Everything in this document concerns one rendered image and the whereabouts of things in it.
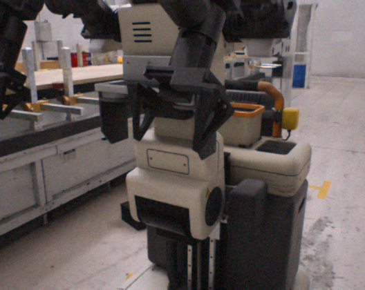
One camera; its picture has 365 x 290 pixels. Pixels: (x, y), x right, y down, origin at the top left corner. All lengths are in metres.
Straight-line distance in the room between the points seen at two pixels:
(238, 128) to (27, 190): 1.53
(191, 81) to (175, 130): 0.46
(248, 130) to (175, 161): 0.32
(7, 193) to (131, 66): 1.51
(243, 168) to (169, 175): 0.28
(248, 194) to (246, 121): 0.26
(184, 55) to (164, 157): 0.46
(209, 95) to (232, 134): 0.71
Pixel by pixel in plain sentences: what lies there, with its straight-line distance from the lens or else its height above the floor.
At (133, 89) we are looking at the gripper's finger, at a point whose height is 1.07.
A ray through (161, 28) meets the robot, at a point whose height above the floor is 1.16.
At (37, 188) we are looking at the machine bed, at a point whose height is 0.28.
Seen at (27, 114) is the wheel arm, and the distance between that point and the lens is 1.63.
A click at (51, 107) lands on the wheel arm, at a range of 1.90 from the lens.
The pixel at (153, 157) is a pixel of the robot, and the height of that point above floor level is 0.85.
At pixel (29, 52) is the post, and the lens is 1.92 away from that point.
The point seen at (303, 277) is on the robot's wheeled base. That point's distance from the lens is 1.51.
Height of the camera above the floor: 1.14
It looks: 17 degrees down
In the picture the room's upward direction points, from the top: straight up
